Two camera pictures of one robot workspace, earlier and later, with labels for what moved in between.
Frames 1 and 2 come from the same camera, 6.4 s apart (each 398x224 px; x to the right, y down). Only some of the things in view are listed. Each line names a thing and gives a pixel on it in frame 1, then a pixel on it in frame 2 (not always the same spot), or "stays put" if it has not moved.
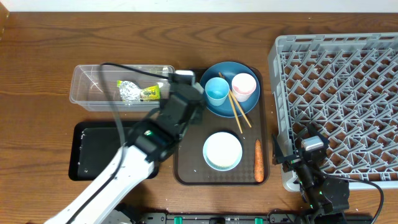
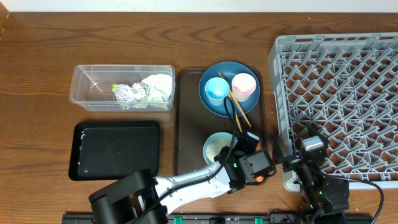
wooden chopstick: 240,108 stays put
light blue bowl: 222,151 stays put
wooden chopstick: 231,103 stays put
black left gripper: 199,105 → 236,155
